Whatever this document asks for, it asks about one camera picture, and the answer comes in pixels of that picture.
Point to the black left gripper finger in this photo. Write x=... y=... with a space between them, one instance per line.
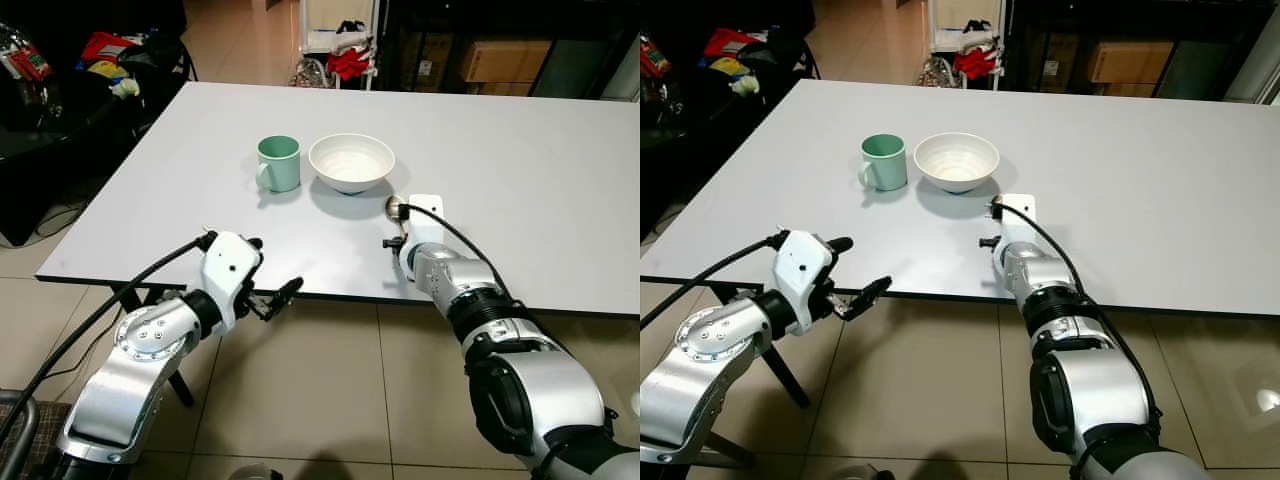
x=270 y=309
x=878 y=289
x=289 y=289
x=854 y=309

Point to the bottle with red label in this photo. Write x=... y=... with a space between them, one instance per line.
x=655 y=60
x=28 y=62

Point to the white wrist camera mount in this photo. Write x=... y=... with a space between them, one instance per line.
x=1018 y=220
x=225 y=270
x=802 y=268
x=425 y=220

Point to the silver robot leg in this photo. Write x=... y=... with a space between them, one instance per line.
x=255 y=473
x=860 y=473

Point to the dark cabinet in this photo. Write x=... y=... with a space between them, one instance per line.
x=590 y=60
x=1200 y=65

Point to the brown cardboard box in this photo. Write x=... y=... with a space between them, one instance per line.
x=505 y=60
x=1130 y=60

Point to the clear plastic bag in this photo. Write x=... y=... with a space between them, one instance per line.
x=308 y=73
x=935 y=72

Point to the black side table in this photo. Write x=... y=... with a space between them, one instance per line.
x=670 y=150
x=40 y=160

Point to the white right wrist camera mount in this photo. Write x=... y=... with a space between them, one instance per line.
x=425 y=220
x=1018 y=220

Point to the mint green mug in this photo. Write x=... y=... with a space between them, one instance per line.
x=885 y=168
x=280 y=170

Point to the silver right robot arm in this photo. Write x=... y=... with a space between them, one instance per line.
x=540 y=390
x=1095 y=400

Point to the white ceramic bowl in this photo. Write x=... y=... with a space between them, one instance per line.
x=350 y=165
x=955 y=163

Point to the red bag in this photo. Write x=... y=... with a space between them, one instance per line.
x=975 y=62
x=350 y=63

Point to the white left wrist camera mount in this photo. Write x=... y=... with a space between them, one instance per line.
x=802 y=268
x=225 y=270

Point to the dark wicker chair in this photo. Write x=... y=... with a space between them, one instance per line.
x=15 y=420

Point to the white rack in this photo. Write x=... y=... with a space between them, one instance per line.
x=320 y=20
x=945 y=20

